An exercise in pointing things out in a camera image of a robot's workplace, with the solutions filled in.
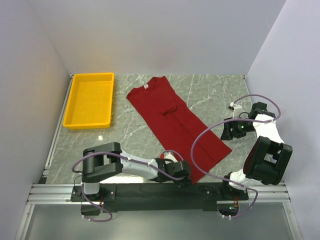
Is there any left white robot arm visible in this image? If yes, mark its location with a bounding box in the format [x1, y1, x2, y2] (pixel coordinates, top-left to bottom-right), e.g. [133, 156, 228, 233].
[71, 142, 192, 201]

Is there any red t shirt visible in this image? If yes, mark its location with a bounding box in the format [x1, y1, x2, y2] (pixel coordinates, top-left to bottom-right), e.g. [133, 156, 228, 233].
[126, 76, 232, 183]

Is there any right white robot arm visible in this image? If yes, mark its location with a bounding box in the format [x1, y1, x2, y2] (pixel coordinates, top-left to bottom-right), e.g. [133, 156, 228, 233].
[220, 102, 293, 199]

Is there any aluminium frame rail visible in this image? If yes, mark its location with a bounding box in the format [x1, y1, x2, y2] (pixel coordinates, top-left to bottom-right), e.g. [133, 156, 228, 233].
[28, 75, 293, 217]

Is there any black base beam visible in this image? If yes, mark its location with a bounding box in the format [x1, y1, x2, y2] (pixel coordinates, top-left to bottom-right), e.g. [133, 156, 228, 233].
[69, 182, 251, 216]

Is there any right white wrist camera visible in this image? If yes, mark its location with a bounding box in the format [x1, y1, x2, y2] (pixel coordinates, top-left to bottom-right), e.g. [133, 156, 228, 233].
[228, 101, 244, 119]

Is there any yellow plastic tray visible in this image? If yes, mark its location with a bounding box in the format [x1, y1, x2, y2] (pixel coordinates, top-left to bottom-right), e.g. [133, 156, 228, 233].
[62, 72, 115, 130]

